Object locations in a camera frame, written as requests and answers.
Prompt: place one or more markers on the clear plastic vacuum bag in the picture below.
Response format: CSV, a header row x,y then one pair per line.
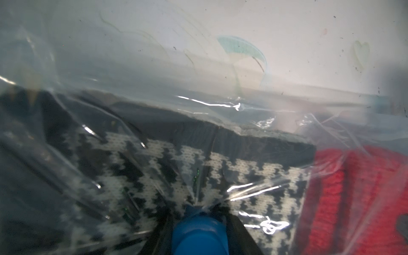
x,y
332,72

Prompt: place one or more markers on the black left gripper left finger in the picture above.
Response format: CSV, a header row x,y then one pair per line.
x,y
160,241

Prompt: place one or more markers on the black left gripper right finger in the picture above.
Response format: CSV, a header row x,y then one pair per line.
x,y
240,241

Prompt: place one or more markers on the houndstooth black white scarf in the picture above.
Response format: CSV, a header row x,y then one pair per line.
x,y
81,178

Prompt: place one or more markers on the red knitted scarf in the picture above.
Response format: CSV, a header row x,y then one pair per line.
x,y
356,204

